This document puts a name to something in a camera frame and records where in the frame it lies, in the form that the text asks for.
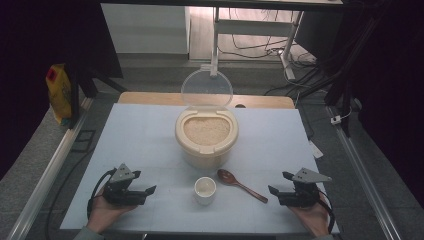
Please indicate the small white box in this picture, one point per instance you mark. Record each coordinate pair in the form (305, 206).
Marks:
(335, 120)

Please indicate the white desk frame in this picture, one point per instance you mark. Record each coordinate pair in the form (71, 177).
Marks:
(253, 27)

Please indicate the white label strip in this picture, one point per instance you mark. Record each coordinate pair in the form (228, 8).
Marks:
(316, 150)

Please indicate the white cup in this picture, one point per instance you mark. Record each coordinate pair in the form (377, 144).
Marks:
(204, 199)

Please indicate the white rice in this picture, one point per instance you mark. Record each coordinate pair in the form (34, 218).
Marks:
(206, 131)

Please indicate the person's right hand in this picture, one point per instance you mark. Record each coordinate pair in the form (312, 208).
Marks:
(315, 218)

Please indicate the wooden table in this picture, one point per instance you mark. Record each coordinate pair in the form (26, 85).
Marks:
(150, 98)

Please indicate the beige rice container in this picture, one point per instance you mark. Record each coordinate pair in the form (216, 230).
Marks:
(206, 156)

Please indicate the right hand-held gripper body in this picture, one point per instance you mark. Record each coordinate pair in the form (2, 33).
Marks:
(303, 195)

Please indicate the black metal stand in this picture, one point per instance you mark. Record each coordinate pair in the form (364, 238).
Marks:
(343, 76)
(74, 93)

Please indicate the brown wooden spoon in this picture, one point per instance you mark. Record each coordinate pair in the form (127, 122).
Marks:
(226, 177)

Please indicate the person's left hand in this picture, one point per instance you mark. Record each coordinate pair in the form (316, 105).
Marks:
(101, 215)

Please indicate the clear plastic container lid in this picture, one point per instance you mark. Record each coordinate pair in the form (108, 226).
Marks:
(206, 90)

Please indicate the aluminium frame rail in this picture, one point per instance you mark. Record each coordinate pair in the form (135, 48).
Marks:
(50, 173)
(363, 180)

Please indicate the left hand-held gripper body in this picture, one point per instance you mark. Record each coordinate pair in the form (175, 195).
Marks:
(121, 195)

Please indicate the black curtain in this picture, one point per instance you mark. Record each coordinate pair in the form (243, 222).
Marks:
(393, 100)
(30, 66)

